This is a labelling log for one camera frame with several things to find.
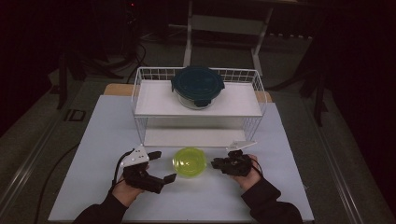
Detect black floor cable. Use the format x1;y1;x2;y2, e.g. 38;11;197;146
33;142;81;224

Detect person's left hand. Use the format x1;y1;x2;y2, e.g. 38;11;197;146
111;166;150;208

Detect person's right hand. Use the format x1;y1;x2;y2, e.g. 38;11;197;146
229;154;263;192

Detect white metal desk frame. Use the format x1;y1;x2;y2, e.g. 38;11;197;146
182;0;276;77

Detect white wire shelf rack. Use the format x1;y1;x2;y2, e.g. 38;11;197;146
131;66;268;148

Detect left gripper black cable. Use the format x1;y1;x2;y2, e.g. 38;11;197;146
111;149;135;189

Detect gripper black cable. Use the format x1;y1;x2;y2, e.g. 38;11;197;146
111;149;135;189
247;154;264;179

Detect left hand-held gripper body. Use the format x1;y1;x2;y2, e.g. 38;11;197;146
119;145;166;195

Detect black tangled cables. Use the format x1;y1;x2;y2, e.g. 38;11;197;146
102;36;148;83

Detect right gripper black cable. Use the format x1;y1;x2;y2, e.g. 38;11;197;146
247;154;264;179

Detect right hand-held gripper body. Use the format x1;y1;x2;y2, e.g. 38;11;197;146
221;140;258;177

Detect black metal stand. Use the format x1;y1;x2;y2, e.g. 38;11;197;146
312;69;329;127
56;50;69;110

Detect yellow-green plastic bowl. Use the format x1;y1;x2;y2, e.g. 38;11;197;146
172;147;208;179

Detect dark blue lidded round container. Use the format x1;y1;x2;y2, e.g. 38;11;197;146
170;65;226;110

